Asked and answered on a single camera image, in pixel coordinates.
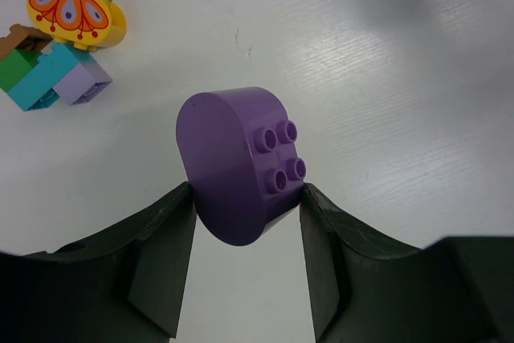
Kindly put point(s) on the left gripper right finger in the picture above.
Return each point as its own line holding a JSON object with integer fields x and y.
{"x": 365, "y": 286}

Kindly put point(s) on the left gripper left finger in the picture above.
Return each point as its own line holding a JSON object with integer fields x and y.
{"x": 123, "y": 284}

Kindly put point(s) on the purple arch lego brick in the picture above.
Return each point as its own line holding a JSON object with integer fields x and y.
{"x": 238, "y": 149}

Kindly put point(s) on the small green lego brick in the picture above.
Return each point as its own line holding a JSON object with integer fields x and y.
{"x": 15, "y": 66}

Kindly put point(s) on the dark brown lego brick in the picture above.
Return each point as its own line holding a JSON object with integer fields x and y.
{"x": 23, "y": 38}

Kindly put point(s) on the yellow butterfly lego piece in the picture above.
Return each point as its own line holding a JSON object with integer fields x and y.
{"x": 86, "y": 24}

